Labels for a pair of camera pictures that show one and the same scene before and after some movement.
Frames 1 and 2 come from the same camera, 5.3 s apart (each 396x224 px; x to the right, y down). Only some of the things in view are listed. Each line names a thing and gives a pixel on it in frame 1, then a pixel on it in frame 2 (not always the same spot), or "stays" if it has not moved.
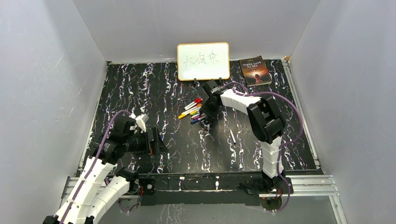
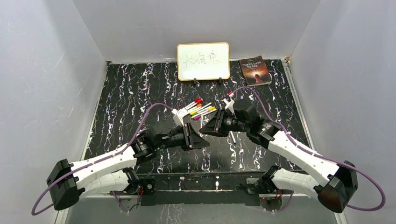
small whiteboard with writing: [203, 61] stays
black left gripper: [152, 143] to [197, 142]
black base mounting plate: [210, 189] stays
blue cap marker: [232, 136] stays
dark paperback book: [255, 71] stays
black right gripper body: [210, 109] to [230, 123]
